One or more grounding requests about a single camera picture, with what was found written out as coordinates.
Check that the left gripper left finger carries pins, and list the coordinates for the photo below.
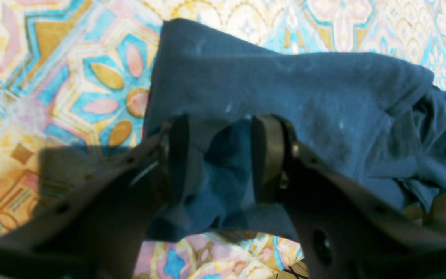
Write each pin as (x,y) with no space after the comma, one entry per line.
(97,231)

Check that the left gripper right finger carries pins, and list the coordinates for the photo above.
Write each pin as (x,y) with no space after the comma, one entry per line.
(345,231)

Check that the dark navy t-shirt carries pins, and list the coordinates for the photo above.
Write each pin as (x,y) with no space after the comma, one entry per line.
(376,119)

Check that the patterned tile tablecloth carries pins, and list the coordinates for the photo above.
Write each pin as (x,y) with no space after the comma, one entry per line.
(75,74)

